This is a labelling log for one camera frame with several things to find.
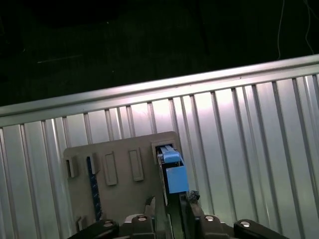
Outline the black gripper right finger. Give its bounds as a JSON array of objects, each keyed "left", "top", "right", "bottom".
[{"left": 179, "top": 194, "right": 284, "bottom": 239}]

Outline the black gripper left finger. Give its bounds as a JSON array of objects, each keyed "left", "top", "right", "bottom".
[{"left": 72, "top": 196, "right": 157, "bottom": 239}]

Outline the hard disk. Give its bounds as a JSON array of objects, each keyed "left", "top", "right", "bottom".
[{"left": 156, "top": 145, "right": 190, "bottom": 239}]

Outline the grey parts rack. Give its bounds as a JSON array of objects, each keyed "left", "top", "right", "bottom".
[{"left": 63, "top": 131, "right": 185, "bottom": 239}]

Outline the thin white cable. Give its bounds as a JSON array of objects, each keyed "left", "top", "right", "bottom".
[
  {"left": 276, "top": 0, "right": 287, "bottom": 60},
  {"left": 304, "top": 0, "right": 315, "bottom": 55}
]

